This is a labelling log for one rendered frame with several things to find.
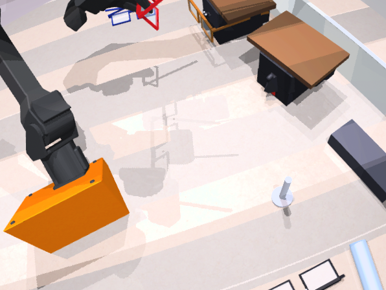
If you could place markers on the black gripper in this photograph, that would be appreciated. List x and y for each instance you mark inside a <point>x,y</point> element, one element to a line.
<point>75,17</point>

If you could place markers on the red glasses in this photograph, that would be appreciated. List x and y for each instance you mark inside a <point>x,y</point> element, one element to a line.
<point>152,19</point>

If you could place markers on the black glasses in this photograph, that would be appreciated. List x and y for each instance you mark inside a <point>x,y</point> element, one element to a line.
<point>319,277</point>

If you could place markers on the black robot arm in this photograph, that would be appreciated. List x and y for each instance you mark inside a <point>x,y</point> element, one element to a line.
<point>45,115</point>

